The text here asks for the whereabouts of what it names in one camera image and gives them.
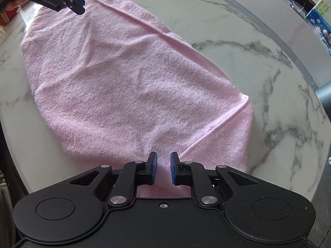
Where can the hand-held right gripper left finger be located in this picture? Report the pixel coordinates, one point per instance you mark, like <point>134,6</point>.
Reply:
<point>153,169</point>

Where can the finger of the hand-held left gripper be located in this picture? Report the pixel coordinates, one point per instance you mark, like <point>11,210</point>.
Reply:
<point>76,5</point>

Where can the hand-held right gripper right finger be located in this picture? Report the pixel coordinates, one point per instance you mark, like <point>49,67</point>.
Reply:
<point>173,171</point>

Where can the pink towel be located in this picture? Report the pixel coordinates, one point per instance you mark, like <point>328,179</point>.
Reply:
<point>124,82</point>

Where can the red object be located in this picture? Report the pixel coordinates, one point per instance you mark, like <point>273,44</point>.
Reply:
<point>9,14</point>

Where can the flower print poster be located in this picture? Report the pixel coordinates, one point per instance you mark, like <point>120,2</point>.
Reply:
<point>319,18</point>

